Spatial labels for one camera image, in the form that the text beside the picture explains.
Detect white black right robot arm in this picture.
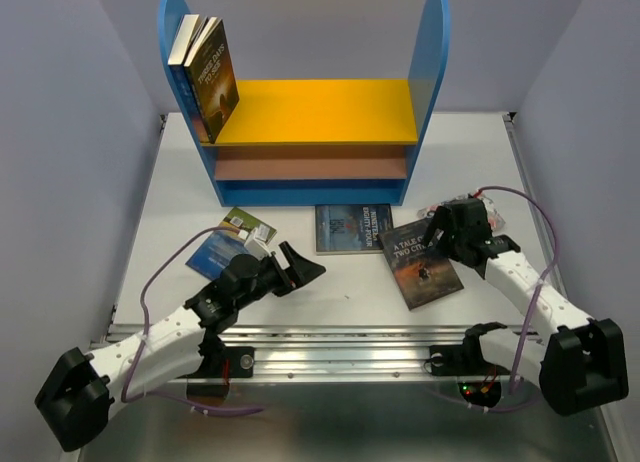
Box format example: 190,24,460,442
425,196,629,416

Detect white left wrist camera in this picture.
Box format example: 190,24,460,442
244,224,270,260

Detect A Tale of Two Cities book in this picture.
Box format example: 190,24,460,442
379,219,464,310

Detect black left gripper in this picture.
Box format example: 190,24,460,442
234,241,324,310

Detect Little Women floral book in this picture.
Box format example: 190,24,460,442
417,195,506,232

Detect Three Days to See book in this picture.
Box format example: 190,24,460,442
184,17,239,146

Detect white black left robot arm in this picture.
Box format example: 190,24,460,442
35,242,326,452

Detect blue wooden bookshelf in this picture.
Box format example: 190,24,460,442
157,0,451,206

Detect blue green landscape book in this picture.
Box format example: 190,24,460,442
186,207,277,280

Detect aluminium mounting rail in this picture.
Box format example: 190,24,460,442
80,311,457,401

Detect Nineteen Eighty-Four dark book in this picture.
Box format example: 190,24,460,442
314,204,394,255

